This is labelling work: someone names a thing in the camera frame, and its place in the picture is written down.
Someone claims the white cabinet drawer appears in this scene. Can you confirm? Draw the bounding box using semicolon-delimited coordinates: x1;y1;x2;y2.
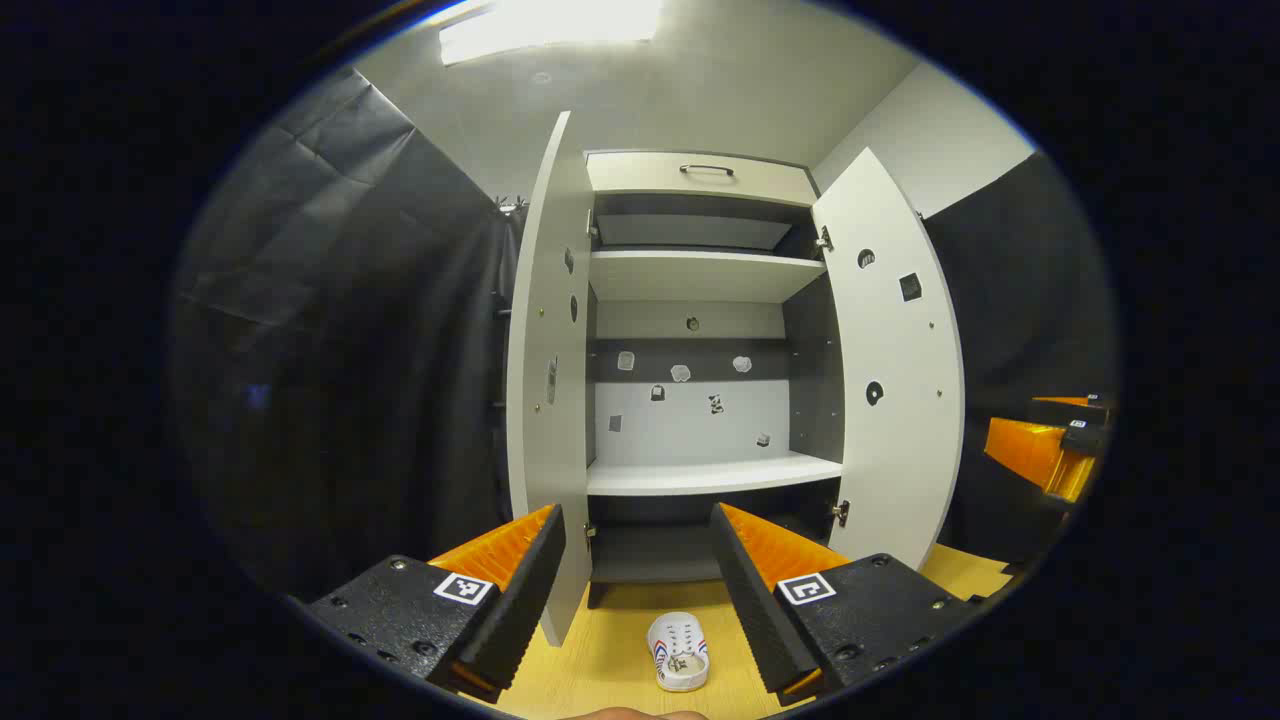
585;150;816;208

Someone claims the ceiling light panel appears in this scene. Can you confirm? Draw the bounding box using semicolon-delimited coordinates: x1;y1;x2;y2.
438;0;666;66

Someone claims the white striped canvas shoe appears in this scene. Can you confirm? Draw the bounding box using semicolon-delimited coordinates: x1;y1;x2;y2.
647;611;710;693

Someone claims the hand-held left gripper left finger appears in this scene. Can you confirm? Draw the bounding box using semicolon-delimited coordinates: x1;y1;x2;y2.
290;503;567;703

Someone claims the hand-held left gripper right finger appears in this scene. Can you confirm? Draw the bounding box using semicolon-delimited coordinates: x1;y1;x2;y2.
708;502;986;699

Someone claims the white shoe cabinet door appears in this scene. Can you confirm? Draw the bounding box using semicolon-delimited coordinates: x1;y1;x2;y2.
810;147;966;571
505;110;598;649

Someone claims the white and grey shoe cabinet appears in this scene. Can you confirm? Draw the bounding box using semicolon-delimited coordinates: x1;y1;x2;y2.
505;110;966;649

